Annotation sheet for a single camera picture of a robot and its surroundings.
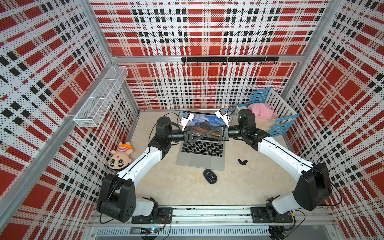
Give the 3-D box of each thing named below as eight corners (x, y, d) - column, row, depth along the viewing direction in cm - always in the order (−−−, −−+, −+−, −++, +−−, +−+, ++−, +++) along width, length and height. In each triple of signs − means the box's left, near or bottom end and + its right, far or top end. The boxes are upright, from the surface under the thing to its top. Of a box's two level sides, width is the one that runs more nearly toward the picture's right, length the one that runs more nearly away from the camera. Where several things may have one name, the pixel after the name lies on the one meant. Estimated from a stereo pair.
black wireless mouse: (211, 186, 85) (212, 184, 83) (201, 174, 89) (201, 173, 87) (218, 179, 87) (218, 177, 85) (208, 168, 91) (208, 167, 89)
